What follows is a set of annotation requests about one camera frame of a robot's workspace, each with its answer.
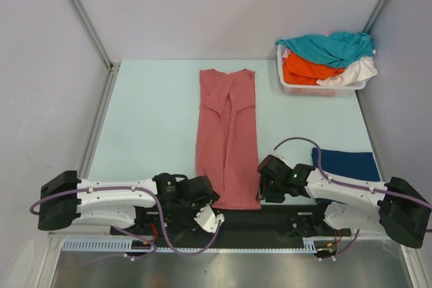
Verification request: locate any orange t shirt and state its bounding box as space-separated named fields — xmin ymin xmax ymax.
xmin=282 ymin=53 xmax=344 ymax=86

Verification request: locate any pink polo shirt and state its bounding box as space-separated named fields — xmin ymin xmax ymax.
xmin=196 ymin=69 xmax=261 ymax=210

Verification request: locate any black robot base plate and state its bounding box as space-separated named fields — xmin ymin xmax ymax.
xmin=122 ymin=204 xmax=351 ymax=248

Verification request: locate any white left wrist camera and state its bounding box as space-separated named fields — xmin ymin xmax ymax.
xmin=194 ymin=204 xmax=225 ymax=233

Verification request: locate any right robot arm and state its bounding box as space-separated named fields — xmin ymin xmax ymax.
xmin=257 ymin=154 xmax=431 ymax=249

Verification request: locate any white slotted cable duct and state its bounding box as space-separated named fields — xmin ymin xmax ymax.
xmin=61 ymin=238 xmax=335 ymax=254

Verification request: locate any aluminium frame rail front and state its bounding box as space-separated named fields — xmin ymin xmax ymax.
xmin=47 ymin=227 xmax=418 ymax=241

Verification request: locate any teal t shirt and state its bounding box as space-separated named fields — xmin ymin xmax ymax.
xmin=275 ymin=32 xmax=375 ymax=69

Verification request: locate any aluminium frame post left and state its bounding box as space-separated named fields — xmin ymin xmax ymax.
xmin=47 ymin=0 xmax=115 ymax=71

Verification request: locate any white plastic laundry basket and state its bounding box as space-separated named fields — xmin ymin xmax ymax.
xmin=276 ymin=45 xmax=366 ymax=97

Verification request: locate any folded navy blue shirt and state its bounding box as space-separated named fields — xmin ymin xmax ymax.
xmin=310 ymin=146 xmax=381 ymax=205

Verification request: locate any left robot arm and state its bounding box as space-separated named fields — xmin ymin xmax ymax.
xmin=30 ymin=170 xmax=225 ymax=234

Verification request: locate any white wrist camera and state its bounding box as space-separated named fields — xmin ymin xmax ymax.
xmin=194 ymin=204 xmax=225 ymax=233
xmin=270 ymin=150 xmax=289 ymax=165

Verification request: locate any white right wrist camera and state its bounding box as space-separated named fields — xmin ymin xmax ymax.
xmin=270 ymin=150 xmax=289 ymax=165

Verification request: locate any white t shirt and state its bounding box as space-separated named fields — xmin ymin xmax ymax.
xmin=317 ymin=56 xmax=378 ymax=86

